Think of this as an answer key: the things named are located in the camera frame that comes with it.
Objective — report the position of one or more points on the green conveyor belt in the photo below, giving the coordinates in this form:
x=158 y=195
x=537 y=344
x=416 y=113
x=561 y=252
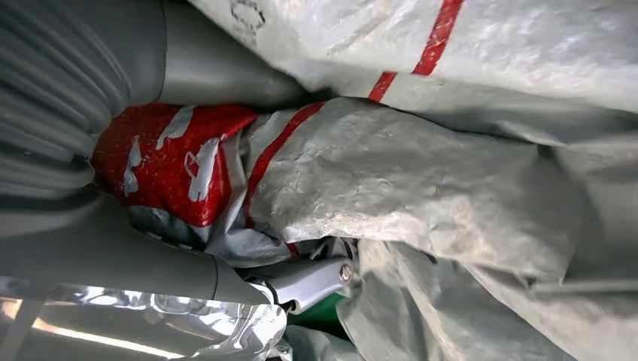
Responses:
x=321 y=311

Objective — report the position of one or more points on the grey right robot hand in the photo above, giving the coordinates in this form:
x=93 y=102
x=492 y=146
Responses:
x=124 y=259

